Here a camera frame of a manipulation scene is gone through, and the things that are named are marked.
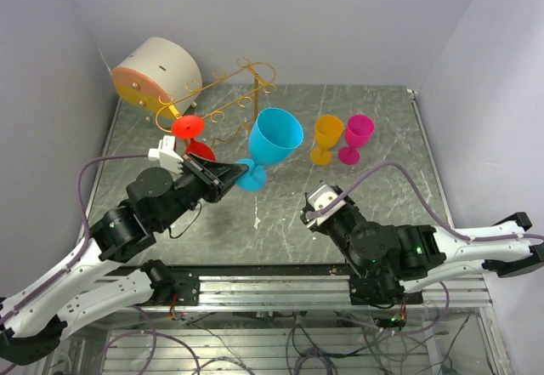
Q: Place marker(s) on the yellow plastic wine glass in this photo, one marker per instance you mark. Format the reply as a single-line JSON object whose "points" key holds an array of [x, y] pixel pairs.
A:
{"points": [[327, 132]]}

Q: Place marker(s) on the beige cylindrical toy box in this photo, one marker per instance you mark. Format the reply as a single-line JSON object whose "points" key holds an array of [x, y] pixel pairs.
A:
{"points": [[156, 73]]}

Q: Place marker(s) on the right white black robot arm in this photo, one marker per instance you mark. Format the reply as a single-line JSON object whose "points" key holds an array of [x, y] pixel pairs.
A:
{"points": [[501, 249]]}

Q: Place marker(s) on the red plastic wine glass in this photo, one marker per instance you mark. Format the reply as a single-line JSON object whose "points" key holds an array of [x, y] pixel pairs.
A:
{"points": [[188, 128]]}

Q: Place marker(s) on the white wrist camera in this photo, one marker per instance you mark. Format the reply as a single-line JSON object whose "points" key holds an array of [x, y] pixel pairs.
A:
{"points": [[321, 203], [166, 155]]}

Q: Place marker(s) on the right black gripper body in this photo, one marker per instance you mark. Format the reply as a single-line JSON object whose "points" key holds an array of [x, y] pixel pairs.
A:
{"points": [[342, 230]]}

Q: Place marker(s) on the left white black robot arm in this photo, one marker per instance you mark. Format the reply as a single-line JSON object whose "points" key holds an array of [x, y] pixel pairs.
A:
{"points": [[35, 321]]}

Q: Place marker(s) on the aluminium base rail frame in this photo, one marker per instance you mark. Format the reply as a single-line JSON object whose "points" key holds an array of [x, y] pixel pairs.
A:
{"points": [[279, 319]]}

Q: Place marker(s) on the gold wire wine glass rack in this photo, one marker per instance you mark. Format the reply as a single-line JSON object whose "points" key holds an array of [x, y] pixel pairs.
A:
{"points": [[263, 82]]}

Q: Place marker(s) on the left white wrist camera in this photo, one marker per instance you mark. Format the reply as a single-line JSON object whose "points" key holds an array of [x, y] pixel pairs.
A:
{"points": [[166, 155]]}

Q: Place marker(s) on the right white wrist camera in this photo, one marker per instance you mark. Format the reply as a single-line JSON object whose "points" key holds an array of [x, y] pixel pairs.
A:
{"points": [[321, 203]]}

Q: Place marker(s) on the blue plastic wine glass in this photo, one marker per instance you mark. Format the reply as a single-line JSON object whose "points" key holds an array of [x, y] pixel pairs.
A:
{"points": [[275, 135]]}

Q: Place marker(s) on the magenta plastic wine glass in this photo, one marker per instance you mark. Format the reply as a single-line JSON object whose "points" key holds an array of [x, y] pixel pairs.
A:
{"points": [[358, 133]]}

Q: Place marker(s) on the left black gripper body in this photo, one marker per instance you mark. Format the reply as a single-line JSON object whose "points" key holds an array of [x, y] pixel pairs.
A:
{"points": [[195, 184]]}

